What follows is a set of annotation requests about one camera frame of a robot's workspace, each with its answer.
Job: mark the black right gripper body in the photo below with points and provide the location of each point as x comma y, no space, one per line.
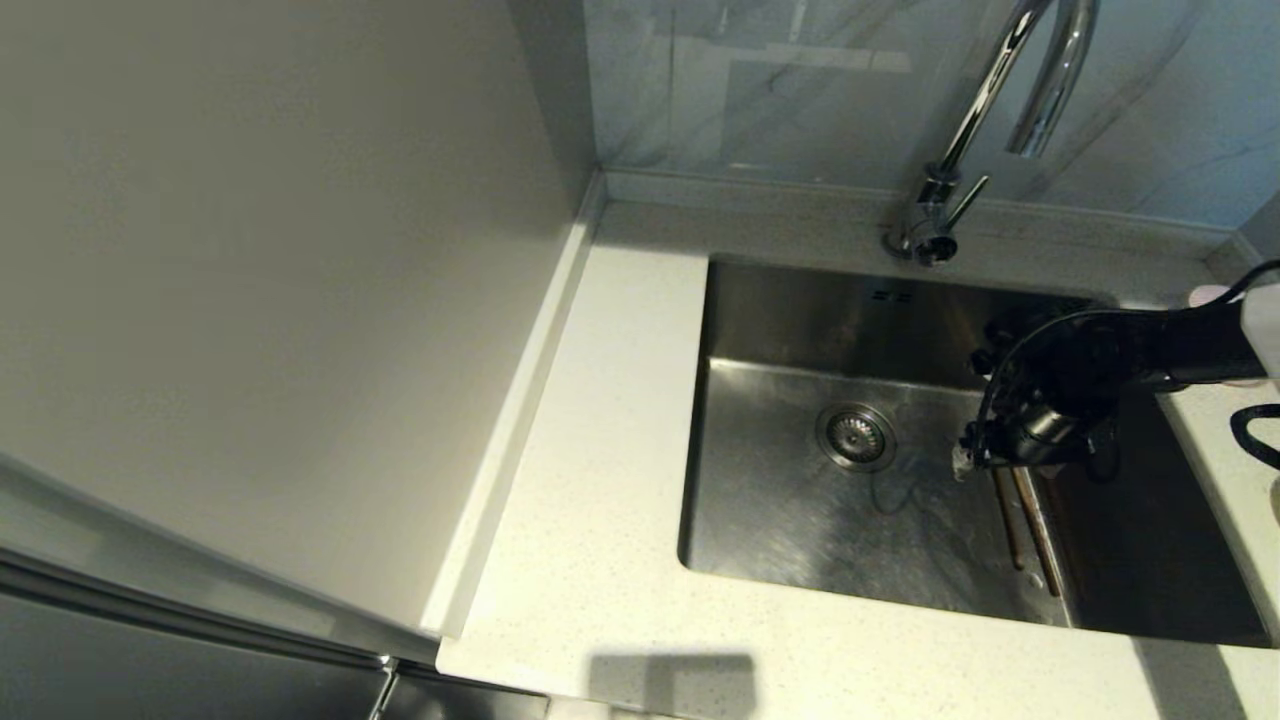
1070,385

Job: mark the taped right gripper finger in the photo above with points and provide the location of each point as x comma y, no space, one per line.
962,462

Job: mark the wooden chopstick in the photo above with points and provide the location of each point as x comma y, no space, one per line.
1040,540
1010,530

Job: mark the pink plastic bowl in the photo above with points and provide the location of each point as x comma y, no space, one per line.
1210,295

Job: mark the chrome gooseneck faucet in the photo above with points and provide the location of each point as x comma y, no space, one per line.
930,220

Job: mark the metal sink drain strainer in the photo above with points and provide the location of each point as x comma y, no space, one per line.
855,437

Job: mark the stainless steel sink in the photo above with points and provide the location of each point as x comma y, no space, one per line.
800,540

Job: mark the grey tall cabinet door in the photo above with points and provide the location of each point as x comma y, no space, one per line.
150,670

